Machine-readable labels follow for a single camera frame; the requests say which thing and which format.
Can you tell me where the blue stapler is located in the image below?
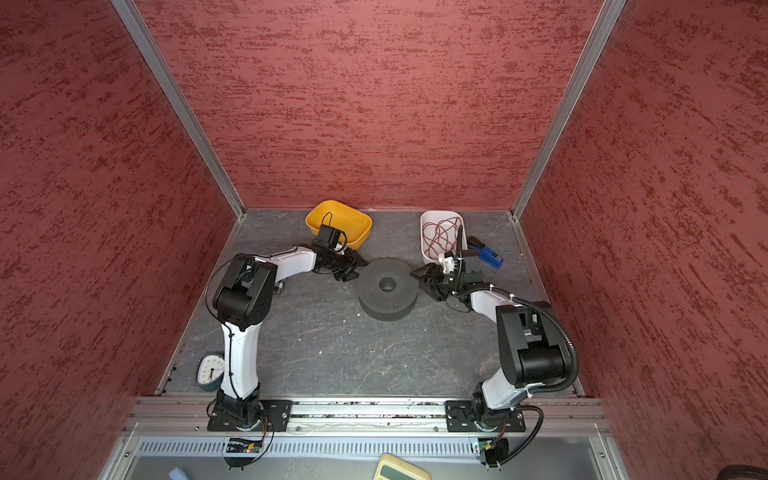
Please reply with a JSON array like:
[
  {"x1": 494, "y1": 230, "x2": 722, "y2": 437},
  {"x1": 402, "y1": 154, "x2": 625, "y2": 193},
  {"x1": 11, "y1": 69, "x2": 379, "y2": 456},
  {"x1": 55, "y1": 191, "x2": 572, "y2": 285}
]
[{"x1": 467, "y1": 236, "x2": 504, "y2": 269}]

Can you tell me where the yellow plastic tub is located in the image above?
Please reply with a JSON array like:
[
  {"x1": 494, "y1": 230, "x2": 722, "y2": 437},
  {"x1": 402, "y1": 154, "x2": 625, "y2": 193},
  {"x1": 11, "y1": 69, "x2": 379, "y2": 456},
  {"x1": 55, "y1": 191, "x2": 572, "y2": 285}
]
[{"x1": 305, "y1": 200, "x2": 373, "y2": 250}]

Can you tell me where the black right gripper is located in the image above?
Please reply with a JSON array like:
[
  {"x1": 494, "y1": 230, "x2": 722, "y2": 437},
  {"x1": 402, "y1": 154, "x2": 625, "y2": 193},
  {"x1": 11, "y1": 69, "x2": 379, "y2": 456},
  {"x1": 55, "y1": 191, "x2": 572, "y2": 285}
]
[{"x1": 410, "y1": 262, "x2": 464, "y2": 300}]

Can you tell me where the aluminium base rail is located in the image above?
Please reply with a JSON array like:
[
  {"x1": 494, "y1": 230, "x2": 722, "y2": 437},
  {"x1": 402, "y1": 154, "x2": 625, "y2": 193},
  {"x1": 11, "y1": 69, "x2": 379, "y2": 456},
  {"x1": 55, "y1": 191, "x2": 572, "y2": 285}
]
[{"x1": 122, "y1": 395, "x2": 610, "y2": 463}]

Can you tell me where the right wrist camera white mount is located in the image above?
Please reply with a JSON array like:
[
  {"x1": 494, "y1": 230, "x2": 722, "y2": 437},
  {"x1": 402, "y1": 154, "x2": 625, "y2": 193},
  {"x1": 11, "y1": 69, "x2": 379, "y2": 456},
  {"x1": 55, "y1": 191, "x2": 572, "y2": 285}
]
[{"x1": 439, "y1": 249, "x2": 482, "y2": 275}]

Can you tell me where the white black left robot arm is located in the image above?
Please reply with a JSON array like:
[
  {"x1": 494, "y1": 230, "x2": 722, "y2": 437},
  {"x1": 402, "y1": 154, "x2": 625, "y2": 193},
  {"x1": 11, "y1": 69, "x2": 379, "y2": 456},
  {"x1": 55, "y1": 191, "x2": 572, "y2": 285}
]
[{"x1": 211, "y1": 244, "x2": 368, "y2": 429}]

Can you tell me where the black corrugated cable conduit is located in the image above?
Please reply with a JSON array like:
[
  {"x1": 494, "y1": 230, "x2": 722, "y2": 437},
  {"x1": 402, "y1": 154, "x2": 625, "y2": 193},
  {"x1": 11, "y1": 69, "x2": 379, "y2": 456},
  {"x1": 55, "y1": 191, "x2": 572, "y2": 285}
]
[{"x1": 454, "y1": 224, "x2": 580, "y2": 394}]

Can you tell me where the grey perforated cable spool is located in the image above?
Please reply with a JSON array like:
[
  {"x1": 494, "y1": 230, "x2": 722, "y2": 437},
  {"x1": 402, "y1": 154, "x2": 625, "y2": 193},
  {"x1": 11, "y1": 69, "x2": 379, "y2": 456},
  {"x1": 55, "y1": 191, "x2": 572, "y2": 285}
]
[{"x1": 355, "y1": 258, "x2": 419, "y2": 322}]

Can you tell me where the white plastic tray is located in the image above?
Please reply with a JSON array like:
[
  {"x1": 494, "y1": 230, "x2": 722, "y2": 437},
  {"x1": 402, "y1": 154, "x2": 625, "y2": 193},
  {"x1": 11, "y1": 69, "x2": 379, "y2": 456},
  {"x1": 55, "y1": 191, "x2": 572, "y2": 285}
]
[{"x1": 419, "y1": 210, "x2": 467, "y2": 264}]

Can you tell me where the aluminium corner post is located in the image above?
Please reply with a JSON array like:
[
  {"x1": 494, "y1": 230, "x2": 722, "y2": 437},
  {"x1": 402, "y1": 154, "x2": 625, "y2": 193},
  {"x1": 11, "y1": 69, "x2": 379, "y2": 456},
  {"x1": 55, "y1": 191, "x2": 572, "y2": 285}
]
[
  {"x1": 111, "y1": 0, "x2": 247, "y2": 219},
  {"x1": 511, "y1": 0, "x2": 626, "y2": 222}
]

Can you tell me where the red cable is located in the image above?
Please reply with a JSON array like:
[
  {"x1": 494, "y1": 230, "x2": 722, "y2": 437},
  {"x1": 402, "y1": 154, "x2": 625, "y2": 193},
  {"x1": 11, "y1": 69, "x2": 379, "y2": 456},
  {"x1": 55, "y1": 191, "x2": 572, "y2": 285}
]
[{"x1": 421, "y1": 217, "x2": 465, "y2": 258}]

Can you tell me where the beige device at bottom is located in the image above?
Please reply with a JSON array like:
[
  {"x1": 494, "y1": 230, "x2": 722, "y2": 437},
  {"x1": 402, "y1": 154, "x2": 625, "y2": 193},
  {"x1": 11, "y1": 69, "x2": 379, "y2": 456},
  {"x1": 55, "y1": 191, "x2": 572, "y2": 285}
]
[{"x1": 373, "y1": 454, "x2": 432, "y2": 480}]

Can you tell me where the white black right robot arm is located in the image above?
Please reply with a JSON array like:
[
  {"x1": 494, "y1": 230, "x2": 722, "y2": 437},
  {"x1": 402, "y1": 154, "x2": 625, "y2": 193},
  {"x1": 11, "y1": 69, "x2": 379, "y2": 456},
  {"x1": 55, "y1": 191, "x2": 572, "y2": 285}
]
[{"x1": 410, "y1": 264, "x2": 579, "y2": 430}]

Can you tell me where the aluminium corner post right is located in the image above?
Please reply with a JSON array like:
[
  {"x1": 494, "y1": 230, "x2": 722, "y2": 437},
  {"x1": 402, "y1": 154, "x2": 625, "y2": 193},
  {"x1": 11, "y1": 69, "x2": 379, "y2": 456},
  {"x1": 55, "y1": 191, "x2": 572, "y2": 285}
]
[{"x1": 511, "y1": 0, "x2": 626, "y2": 222}]

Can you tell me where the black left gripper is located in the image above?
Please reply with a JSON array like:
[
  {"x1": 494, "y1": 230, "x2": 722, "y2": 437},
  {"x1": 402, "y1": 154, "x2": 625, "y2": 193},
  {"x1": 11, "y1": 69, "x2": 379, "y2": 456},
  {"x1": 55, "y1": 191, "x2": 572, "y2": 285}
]
[{"x1": 326, "y1": 247, "x2": 369, "y2": 282}]

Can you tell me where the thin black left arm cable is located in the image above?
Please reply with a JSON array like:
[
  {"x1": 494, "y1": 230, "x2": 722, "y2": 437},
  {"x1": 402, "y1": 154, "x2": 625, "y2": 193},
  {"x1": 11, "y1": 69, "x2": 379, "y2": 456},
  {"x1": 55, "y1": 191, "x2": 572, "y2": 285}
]
[{"x1": 203, "y1": 211, "x2": 335, "y2": 400}]

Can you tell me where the aluminium corner post left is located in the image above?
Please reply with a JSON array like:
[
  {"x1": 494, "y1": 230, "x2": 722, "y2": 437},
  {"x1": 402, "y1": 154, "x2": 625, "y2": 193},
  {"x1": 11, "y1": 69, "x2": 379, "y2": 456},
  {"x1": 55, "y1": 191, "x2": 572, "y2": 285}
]
[{"x1": 111, "y1": 0, "x2": 247, "y2": 219}]

